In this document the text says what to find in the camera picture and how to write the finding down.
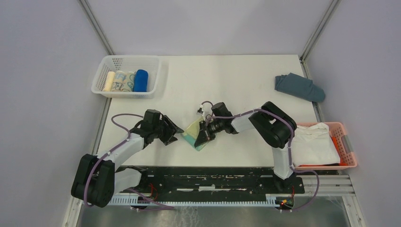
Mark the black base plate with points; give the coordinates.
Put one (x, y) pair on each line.
(216, 184)

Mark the white cloth in pink basket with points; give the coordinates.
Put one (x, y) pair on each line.
(313, 146)

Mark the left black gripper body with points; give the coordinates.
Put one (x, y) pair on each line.
(162, 132)

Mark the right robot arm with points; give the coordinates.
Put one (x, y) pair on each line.
(274, 126)

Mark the white cable duct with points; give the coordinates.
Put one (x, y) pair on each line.
(134, 200)

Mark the green yellow towel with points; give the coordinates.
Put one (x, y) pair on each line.
(191, 133)

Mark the aluminium frame rails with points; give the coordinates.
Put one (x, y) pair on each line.
(335, 205)

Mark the pink plastic basket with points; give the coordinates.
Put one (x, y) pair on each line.
(338, 131)

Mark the patterned rolled towel left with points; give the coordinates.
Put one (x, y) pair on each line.
(118, 81)

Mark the grey blue towel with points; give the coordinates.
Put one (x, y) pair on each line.
(301, 87)

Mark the patterned rolled towel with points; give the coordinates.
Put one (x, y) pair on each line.
(128, 82)
(118, 81)

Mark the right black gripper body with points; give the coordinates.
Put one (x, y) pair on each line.
(214, 127)

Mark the orange item in basket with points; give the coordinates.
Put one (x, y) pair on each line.
(341, 163)

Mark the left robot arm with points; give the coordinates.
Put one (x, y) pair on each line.
(97, 177)

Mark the cream rolled towel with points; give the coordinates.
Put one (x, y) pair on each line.
(109, 81)

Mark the patterned rolled towel right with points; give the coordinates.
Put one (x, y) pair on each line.
(128, 82)

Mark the white plastic basket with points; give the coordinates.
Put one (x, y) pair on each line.
(128, 63)

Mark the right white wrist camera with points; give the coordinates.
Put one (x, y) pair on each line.
(200, 110)

